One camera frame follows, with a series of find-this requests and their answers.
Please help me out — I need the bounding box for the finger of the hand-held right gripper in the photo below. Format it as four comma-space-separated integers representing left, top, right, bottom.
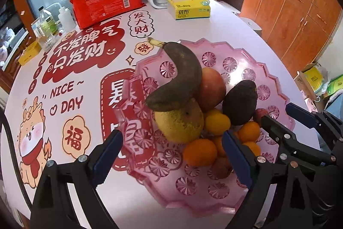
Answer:
260, 115, 337, 165
285, 102, 343, 144

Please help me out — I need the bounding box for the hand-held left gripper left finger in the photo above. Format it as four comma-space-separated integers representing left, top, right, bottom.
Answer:
30, 129, 124, 229

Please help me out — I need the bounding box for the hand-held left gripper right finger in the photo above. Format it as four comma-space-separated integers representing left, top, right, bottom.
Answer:
222, 130, 308, 229

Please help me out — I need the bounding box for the dark avocado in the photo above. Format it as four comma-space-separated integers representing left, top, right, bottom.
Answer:
222, 80, 258, 126

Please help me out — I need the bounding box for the pink plastic fruit bowl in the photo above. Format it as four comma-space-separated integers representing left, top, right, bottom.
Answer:
114, 38, 296, 209

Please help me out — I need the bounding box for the yellow apple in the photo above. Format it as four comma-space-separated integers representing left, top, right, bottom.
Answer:
154, 99, 205, 144

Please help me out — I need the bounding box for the red apple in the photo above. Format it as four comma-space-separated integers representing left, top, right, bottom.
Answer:
200, 67, 227, 113

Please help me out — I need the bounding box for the overripe dark banana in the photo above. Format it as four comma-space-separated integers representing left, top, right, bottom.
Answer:
146, 37, 203, 112

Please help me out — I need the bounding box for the pink plastic stool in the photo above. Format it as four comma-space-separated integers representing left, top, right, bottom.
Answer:
305, 97, 318, 113

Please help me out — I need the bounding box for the cardboard box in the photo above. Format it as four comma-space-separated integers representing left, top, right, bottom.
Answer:
296, 63, 331, 101

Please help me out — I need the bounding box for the yellow package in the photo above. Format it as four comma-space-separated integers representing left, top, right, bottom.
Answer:
309, 67, 326, 93

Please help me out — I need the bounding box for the white round stool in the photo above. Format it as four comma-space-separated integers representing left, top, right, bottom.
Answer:
240, 17, 263, 36

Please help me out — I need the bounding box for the glass cup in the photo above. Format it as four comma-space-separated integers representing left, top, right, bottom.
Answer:
38, 32, 57, 51

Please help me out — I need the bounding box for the flat yellow box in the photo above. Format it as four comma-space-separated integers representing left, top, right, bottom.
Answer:
18, 41, 42, 66

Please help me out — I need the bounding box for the white wash bottle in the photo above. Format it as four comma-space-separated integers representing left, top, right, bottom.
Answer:
48, 2, 77, 32

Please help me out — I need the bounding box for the clear bottle green label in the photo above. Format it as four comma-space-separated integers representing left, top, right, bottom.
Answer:
38, 7, 58, 36

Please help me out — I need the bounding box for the yellow tissue box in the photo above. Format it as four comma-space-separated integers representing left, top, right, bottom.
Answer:
168, 0, 211, 21

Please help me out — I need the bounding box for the wooden wall cabinet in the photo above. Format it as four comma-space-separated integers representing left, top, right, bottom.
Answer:
240, 0, 343, 79

